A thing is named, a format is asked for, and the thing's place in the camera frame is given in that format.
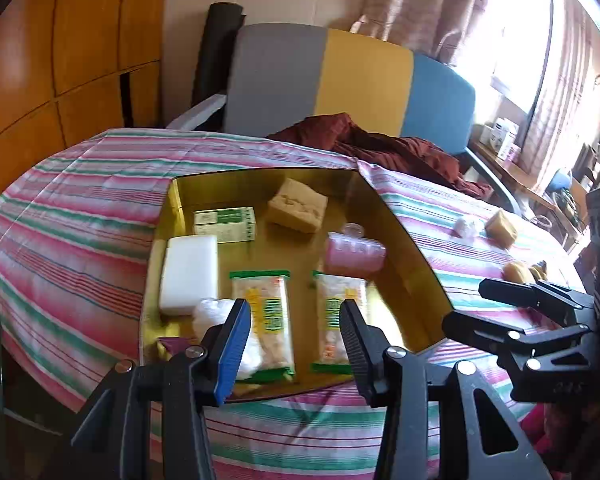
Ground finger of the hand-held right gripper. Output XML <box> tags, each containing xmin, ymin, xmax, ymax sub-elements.
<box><xmin>478</xmin><ymin>276</ymin><xmax>596</xmax><ymax>323</ymax></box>
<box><xmin>441</xmin><ymin>309</ymin><xmax>593</xmax><ymax>361</ymax></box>

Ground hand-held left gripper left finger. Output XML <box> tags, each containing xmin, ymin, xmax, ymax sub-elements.
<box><xmin>70</xmin><ymin>298</ymin><xmax>253</xmax><ymax>480</ymax></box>

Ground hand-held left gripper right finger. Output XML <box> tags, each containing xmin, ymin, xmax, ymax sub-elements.
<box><xmin>339</xmin><ymin>298</ymin><xmax>553</xmax><ymax>480</ymax></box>

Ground brown bread rolls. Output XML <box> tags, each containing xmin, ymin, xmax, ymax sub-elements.
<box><xmin>502</xmin><ymin>260</ymin><xmax>548</xmax><ymax>286</ymax></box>

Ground rice cracker packet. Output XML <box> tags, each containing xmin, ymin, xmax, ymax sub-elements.
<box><xmin>229</xmin><ymin>269</ymin><xmax>297</xmax><ymax>383</ymax></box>
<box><xmin>311</xmin><ymin>270</ymin><xmax>371</xmax><ymax>375</ymax></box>

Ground purple snack packet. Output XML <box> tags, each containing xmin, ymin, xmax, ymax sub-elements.
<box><xmin>156</xmin><ymin>336</ymin><xmax>206</xmax><ymax>361</ymax></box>

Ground tan soap block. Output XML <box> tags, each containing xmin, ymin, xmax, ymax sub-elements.
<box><xmin>484</xmin><ymin>209</ymin><xmax>520</xmax><ymax>250</ymax></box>

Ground white foam block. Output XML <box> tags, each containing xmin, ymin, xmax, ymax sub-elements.
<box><xmin>159</xmin><ymin>235</ymin><xmax>220</xmax><ymax>317</ymax></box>

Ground pink plastic packet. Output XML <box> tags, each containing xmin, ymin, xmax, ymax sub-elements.
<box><xmin>322</xmin><ymin>222</ymin><xmax>387</xmax><ymax>277</ymax></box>

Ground gold tin box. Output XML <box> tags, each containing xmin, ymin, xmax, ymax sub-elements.
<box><xmin>139</xmin><ymin>167</ymin><xmax>456</xmax><ymax>403</ymax></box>

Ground green and white box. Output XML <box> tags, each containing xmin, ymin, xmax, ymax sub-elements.
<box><xmin>193</xmin><ymin>206</ymin><xmax>258</xmax><ymax>244</ymax></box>

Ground tan sponge block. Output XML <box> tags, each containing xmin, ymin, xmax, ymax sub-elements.
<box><xmin>266</xmin><ymin>177</ymin><xmax>329</xmax><ymax>234</ymax></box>

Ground red garment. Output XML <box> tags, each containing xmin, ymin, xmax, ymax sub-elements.
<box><xmin>522</xmin><ymin>402</ymin><xmax>571</xmax><ymax>461</ymax></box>

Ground wooden side desk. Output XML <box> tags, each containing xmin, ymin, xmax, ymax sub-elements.
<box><xmin>467</xmin><ymin>137</ymin><xmax>591</xmax><ymax>251</ymax></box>

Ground blue round object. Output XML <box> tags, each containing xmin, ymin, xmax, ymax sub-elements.
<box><xmin>547</xmin><ymin>167</ymin><xmax>573</xmax><ymax>196</ymax></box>

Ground white carton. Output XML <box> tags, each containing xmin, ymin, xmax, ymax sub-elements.
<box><xmin>480</xmin><ymin>117</ymin><xmax>520</xmax><ymax>161</ymax></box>

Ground maroon cloth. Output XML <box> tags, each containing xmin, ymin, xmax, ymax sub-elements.
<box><xmin>267</xmin><ymin>112</ymin><xmax>493</xmax><ymax>200</ymax></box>

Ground striped tablecloth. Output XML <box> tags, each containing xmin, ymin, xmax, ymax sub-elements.
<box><xmin>0</xmin><ymin>127</ymin><xmax>588</xmax><ymax>480</ymax></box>

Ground patterned beige curtain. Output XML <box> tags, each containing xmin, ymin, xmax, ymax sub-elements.
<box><xmin>350</xmin><ymin>0</ymin><xmax>496</xmax><ymax>61</ymax></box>
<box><xmin>522</xmin><ymin>0</ymin><xmax>596</xmax><ymax>191</ymax></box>

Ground white foam armrest wrap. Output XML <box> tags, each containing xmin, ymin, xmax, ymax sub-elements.
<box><xmin>166</xmin><ymin>92</ymin><xmax>228</xmax><ymax>132</ymax></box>

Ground grey yellow blue chair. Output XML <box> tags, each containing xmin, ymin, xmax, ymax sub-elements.
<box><xmin>190</xmin><ymin>24</ymin><xmax>526</xmax><ymax>216</ymax></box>

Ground black rolled mat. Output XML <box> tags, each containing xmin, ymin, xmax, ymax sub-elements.
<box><xmin>192</xmin><ymin>2</ymin><xmax>246</xmax><ymax>111</ymax></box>

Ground wooden wardrobe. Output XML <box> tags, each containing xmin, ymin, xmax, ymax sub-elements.
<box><xmin>0</xmin><ymin>0</ymin><xmax>173</xmax><ymax>206</ymax></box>

